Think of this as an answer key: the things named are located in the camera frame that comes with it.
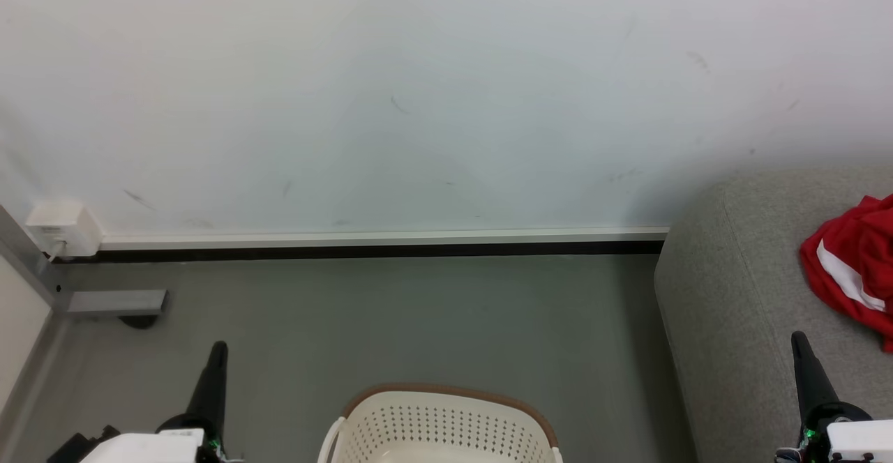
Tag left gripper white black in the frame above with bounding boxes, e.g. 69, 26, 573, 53
78, 340, 230, 463

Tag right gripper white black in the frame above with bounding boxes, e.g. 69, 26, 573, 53
776, 331, 893, 463

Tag red and white garment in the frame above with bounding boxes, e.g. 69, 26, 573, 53
798, 194, 893, 354

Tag grey fabric sofa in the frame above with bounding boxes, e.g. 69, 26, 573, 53
654, 167, 893, 463

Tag black knobbed device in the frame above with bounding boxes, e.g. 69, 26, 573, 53
46, 425, 121, 463

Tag black baseboard strip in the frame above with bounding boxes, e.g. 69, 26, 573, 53
52, 241, 666, 264

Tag cream perforated laundry basket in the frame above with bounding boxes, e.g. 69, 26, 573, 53
317, 382, 564, 463

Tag grey metal floor bracket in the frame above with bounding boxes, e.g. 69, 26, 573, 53
66, 289, 169, 319

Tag white wall socket box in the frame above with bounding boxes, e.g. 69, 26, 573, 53
24, 201, 103, 259

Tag white wall trunking strip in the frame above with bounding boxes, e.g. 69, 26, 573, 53
99, 227, 670, 250

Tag grey metal frame post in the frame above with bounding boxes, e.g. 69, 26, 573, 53
0, 204, 70, 317

